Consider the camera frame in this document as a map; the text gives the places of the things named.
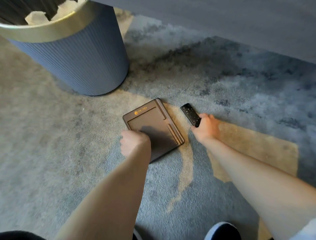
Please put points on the person's right hand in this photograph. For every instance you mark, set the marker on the person's right hand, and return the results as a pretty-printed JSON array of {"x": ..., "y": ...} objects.
[{"x": 206, "y": 129}]

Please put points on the person's left hand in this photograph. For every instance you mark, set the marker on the person's left hand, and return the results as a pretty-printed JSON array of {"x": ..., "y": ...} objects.
[{"x": 134, "y": 144}]

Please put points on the person's right fingers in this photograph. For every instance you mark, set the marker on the person's right fingers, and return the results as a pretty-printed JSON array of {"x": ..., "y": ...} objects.
[{"x": 206, "y": 116}]

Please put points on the black remote control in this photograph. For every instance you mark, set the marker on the black remote control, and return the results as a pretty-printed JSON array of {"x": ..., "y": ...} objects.
[{"x": 190, "y": 115}]

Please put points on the brown leather tray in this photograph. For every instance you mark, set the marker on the brown leather tray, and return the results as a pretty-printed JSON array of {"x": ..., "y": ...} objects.
[{"x": 154, "y": 128}]

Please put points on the person's left forearm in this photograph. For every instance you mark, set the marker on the person's left forearm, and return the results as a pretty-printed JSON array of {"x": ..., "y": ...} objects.
[{"x": 111, "y": 197}]

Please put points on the person's right forearm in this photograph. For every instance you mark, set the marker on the person's right forearm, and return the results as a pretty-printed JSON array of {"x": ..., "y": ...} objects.
[{"x": 259, "y": 183}]

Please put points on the patterned grey beige carpet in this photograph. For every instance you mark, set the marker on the patterned grey beige carpet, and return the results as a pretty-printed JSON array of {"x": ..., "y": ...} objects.
[{"x": 222, "y": 99}]

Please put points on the person's black white shoe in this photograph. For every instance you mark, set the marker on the person's black white shoe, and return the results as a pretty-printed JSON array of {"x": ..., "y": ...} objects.
[{"x": 222, "y": 231}]

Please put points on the blue ribbed waste bin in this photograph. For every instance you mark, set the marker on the blue ribbed waste bin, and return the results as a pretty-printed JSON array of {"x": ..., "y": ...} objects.
[{"x": 74, "y": 49}]

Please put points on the person's white sleeve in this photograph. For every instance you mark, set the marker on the person's white sleeve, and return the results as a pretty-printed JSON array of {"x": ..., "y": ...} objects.
[{"x": 305, "y": 233}]

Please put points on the crumpled paper in bin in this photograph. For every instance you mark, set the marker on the crumpled paper in bin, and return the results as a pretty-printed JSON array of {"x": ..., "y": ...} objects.
[{"x": 47, "y": 13}]

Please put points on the person's black trousers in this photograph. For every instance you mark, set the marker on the person's black trousers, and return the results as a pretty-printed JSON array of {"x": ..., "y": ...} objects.
[{"x": 17, "y": 235}]

